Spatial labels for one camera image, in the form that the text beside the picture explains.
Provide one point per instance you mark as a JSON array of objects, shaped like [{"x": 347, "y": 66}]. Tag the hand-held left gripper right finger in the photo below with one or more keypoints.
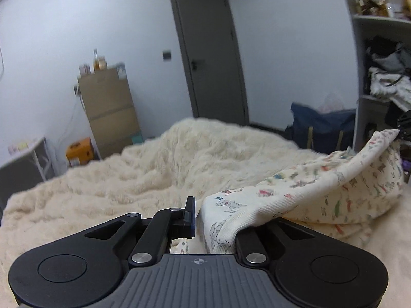
[{"x": 253, "y": 247}]

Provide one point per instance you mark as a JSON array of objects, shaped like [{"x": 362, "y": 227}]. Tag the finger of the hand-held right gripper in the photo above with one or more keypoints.
[{"x": 405, "y": 125}]

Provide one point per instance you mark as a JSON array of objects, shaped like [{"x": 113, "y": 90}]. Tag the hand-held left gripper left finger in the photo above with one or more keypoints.
[{"x": 191, "y": 218}]

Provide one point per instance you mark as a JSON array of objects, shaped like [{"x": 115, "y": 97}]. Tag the cartoon print cream garment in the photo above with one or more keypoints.
[{"x": 321, "y": 179}]

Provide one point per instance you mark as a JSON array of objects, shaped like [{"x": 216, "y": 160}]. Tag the dark clothes pile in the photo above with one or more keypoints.
[{"x": 385, "y": 53}]

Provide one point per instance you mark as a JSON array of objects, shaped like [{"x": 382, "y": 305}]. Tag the white fuzzy garment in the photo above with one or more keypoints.
[{"x": 390, "y": 85}]

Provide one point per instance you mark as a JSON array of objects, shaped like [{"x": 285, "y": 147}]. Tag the white shelf unit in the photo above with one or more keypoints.
[{"x": 359, "y": 70}]

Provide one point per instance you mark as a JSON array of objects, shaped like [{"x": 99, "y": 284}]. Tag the white plastic bag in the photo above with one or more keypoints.
[{"x": 332, "y": 102}]

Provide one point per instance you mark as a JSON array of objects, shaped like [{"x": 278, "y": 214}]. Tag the cream fluffy blanket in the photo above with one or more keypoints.
[{"x": 128, "y": 173}]

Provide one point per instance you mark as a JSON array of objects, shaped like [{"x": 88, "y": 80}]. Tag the navy bag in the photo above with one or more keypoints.
[{"x": 318, "y": 128}]

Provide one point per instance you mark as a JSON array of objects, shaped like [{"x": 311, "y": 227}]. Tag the gold ornaments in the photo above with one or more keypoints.
[{"x": 372, "y": 5}]

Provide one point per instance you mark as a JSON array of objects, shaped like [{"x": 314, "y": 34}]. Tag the orange box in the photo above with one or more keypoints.
[{"x": 79, "y": 152}]

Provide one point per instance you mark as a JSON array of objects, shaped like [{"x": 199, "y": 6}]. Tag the stacked cardboard boxes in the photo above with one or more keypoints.
[{"x": 109, "y": 109}]

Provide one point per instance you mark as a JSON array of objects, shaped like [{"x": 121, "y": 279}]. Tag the grey door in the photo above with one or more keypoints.
[{"x": 212, "y": 54}]

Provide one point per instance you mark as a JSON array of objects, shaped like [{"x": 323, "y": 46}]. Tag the grey side table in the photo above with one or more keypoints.
[{"x": 22, "y": 166}]

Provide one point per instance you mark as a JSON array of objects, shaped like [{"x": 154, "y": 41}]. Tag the glass jar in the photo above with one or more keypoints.
[{"x": 99, "y": 62}]

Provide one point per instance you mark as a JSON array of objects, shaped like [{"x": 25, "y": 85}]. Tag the metal tin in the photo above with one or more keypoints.
[{"x": 85, "y": 69}]

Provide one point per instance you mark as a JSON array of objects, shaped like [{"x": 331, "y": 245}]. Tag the small yellow box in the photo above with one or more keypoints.
[{"x": 23, "y": 146}]

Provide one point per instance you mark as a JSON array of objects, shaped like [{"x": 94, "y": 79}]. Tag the dark wall switch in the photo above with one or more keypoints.
[{"x": 167, "y": 54}]

